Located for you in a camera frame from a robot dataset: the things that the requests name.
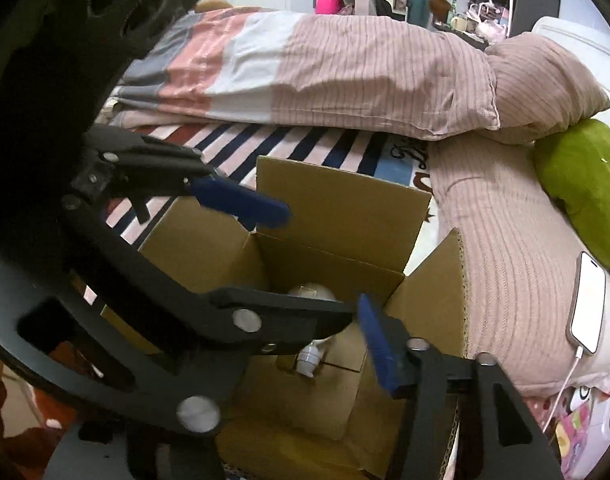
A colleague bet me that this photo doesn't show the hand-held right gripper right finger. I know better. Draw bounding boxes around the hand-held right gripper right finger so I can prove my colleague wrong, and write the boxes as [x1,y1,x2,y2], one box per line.
[357,294,560,480]

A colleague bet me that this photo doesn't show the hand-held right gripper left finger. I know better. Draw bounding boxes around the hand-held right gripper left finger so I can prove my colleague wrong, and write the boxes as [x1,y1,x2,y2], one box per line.
[77,422,223,480]

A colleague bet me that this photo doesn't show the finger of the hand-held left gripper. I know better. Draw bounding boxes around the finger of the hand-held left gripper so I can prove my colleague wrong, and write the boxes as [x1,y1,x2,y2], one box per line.
[0,196,358,436]
[70,125,292,232]

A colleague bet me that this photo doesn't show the brown cardboard box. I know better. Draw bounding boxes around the brown cardboard box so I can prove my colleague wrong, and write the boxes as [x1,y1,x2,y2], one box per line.
[100,155,473,480]

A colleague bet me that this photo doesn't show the white round container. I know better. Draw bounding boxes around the white round container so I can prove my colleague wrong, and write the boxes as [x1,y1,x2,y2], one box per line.
[286,282,336,304]

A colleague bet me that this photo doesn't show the small white bottle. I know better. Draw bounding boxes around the small white bottle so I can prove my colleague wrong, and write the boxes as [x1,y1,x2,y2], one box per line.
[295,336,336,381]

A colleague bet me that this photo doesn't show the striped printed bed sheet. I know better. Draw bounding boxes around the striped printed bed sheet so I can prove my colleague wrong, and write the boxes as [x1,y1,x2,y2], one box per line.
[97,120,438,246]

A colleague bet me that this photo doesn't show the pink ribbed blanket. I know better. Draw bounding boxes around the pink ribbed blanket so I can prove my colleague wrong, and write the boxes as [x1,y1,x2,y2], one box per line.
[429,130,610,398]

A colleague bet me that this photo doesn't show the striped pink grey duvet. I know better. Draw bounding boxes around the striped pink grey duvet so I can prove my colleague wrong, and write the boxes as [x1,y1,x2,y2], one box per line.
[110,7,500,141]

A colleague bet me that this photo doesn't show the smartphone with beige case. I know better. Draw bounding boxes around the smartphone with beige case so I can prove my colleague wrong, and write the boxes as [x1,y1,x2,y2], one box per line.
[567,251,608,357]

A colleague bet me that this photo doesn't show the colourful printed cloth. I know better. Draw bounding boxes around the colourful printed cloth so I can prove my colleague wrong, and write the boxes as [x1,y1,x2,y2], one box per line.
[525,374,610,480]

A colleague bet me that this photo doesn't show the green plush toy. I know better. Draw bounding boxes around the green plush toy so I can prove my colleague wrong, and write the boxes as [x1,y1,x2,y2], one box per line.
[532,119,610,291]

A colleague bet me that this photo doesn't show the brown plush toy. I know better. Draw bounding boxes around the brown plush toy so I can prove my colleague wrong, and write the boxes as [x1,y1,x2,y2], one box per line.
[429,0,454,25]

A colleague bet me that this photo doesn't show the pink striped pillow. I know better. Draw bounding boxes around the pink striped pillow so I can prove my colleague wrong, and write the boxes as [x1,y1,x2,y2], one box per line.
[485,32,610,146]

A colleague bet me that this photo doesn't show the white padded headboard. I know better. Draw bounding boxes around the white padded headboard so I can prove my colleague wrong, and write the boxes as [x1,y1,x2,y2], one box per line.
[530,16,610,131]

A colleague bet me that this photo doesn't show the white charging cable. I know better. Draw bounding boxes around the white charging cable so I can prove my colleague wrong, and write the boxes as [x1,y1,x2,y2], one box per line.
[541,345,586,433]

